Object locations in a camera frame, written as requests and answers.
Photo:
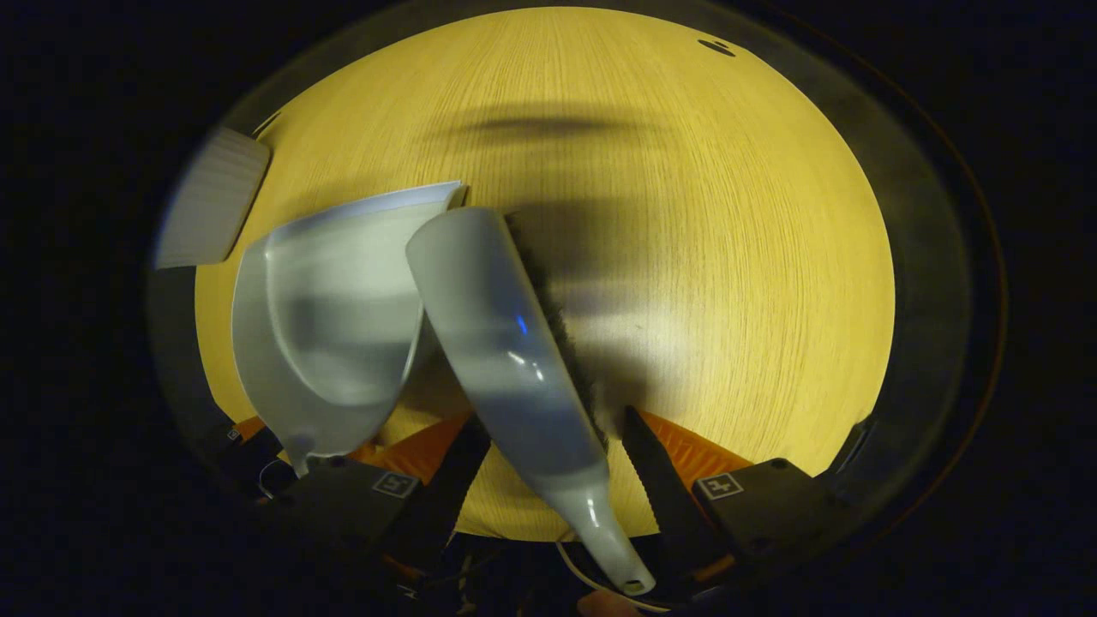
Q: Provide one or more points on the white garbage bin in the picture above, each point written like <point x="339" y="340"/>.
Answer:
<point x="214" y="197"/>

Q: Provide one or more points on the small white broom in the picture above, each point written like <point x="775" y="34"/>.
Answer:
<point x="497" y="343"/>

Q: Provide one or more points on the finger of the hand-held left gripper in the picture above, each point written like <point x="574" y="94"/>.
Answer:
<point x="244" y="454"/>

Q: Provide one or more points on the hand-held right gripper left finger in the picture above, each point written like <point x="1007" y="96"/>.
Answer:
<point x="428" y="506"/>

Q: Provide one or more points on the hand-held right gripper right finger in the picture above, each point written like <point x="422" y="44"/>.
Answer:
<point x="668" y="506"/>

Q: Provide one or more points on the white dustpan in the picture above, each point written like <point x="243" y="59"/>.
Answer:
<point x="334" y="326"/>

